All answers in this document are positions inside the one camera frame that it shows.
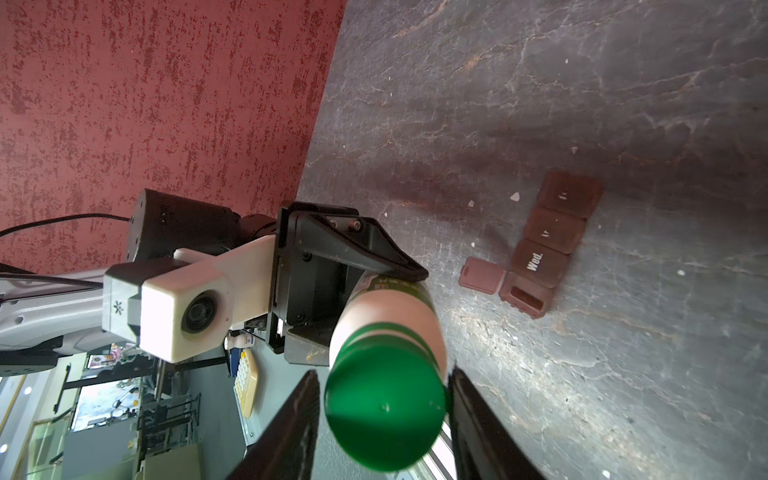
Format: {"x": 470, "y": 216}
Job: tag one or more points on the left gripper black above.
{"x": 163, "y": 223}

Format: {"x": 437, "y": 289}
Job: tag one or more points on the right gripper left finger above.
{"x": 286, "y": 448}

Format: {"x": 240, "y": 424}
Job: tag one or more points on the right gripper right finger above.
{"x": 482, "y": 447}

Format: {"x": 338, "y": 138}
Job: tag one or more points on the white pill bottle green cap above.
{"x": 385, "y": 398}

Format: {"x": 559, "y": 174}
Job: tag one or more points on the brown weekly pill organizer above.
{"x": 540, "y": 260}

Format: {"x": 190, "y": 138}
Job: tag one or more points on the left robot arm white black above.
{"x": 44, "y": 318}

